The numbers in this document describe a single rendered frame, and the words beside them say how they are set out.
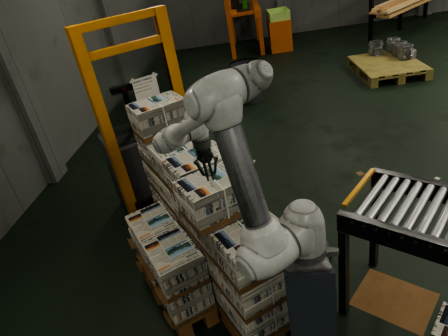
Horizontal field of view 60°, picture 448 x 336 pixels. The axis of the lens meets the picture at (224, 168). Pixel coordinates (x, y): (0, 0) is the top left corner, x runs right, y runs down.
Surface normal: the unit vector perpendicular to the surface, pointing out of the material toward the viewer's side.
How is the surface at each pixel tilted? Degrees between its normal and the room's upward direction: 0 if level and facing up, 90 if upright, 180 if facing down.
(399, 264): 0
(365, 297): 0
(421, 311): 0
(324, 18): 90
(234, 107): 80
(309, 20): 90
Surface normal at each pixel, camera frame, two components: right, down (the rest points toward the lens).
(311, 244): 0.54, 0.36
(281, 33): -0.02, 0.50
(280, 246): 0.51, 0.01
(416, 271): -0.15, -0.86
